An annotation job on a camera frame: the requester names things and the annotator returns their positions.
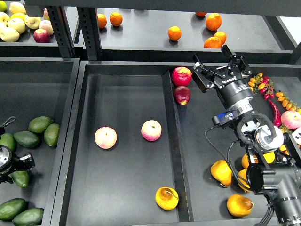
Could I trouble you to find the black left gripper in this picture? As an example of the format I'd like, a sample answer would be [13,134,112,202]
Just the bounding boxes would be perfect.
[0,153,35,184]

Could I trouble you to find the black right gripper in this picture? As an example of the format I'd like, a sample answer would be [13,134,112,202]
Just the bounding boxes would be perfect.
[192,45,253,111]

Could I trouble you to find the dark green avocado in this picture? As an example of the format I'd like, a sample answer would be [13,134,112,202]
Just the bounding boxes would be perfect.
[11,171,30,188]

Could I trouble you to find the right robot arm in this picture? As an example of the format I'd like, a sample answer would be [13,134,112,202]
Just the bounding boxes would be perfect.
[192,45,301,226]

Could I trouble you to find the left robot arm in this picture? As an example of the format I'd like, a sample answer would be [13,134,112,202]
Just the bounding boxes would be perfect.
[0,145,35,184]

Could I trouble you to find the dark avocado middle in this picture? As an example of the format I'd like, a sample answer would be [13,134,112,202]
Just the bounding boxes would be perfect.
[13,131,40,148]

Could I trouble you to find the green avocado far left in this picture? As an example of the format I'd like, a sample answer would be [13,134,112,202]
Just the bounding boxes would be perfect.
[0,133,16,152]

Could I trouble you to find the green avocado right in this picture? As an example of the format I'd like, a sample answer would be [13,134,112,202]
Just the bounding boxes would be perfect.
[44,123,60,147]

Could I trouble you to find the green avocado top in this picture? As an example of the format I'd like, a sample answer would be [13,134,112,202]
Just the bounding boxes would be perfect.
[28,116,54,133]

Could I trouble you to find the green avocado bottom left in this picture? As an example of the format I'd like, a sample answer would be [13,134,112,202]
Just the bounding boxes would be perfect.
[0,198,26,221]

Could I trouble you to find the yellow pear with stem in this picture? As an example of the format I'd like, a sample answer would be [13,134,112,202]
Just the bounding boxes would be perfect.
[241,154,249,169]

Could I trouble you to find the yellow pear bottom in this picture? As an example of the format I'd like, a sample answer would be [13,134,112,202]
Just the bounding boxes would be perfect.
[227,194,254,218]

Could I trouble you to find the orange front right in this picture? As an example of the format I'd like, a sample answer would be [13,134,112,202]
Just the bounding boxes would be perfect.
[203,36,222,48]

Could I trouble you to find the orange behind front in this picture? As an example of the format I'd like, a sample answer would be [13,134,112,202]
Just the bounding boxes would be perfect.
[214,31,227,45]

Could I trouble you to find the cherry tomato bunch top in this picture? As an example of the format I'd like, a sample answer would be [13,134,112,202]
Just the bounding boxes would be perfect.
[248,73,274,100]

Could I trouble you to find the dark red apple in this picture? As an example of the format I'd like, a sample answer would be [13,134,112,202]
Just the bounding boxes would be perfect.
[174,86,191,105]

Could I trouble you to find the large orange right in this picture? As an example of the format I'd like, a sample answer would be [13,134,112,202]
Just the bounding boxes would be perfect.
[205,13,222,31]

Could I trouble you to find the orange under shelf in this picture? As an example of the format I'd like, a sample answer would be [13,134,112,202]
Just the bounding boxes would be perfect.
[195,12,207,17]

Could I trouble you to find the orange centre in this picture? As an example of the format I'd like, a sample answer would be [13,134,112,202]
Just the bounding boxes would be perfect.
[168,26,182,41]

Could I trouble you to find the red chili pepper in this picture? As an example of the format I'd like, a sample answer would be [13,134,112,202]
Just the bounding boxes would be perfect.
[268,99,281,127]

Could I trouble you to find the orange cherry tomato bunch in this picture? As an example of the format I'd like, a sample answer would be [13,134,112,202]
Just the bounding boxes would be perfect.
[275,91,301,113]

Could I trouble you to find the black left tray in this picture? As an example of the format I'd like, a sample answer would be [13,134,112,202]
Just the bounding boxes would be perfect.
[0,57,79,226]

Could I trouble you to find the black tray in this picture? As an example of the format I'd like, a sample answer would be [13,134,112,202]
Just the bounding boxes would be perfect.
[0,57,79,226]
[49,60,301,226]

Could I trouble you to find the pink apple left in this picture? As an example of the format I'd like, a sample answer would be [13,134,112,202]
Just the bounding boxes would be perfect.
[95,126,117,149]

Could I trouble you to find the pink apple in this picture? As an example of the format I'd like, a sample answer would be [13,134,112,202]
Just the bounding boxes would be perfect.
[95,126,117,149]
[141,120,162,142]

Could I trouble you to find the pink apple right edge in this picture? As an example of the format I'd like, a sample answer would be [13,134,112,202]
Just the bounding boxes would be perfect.
[280,110,301,130]

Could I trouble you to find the pink apple centre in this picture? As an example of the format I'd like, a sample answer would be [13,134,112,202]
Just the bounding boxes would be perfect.
[141,120,162,142]

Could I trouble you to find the black upper right shelf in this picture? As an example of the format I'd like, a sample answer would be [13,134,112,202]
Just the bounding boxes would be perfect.
[99,8,301,64]

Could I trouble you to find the cherry tomato bunch lower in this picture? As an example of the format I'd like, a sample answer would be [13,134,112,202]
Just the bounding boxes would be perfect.
[278,124,301,156]

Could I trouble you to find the white label card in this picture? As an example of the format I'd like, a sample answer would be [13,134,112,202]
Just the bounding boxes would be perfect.
[292,127,301,145]

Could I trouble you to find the black centre tray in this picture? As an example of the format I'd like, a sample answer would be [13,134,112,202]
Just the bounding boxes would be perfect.
[49,60,301,226]

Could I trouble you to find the yellow apple front left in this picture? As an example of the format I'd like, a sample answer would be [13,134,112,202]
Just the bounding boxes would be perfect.
[0,27,20,42]

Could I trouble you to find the orange far left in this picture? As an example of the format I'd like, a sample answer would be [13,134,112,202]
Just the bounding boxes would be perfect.
[97,13,107,29]

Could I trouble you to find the black perforated post right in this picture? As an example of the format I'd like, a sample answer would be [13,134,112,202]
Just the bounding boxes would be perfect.
[77,7,103,61]

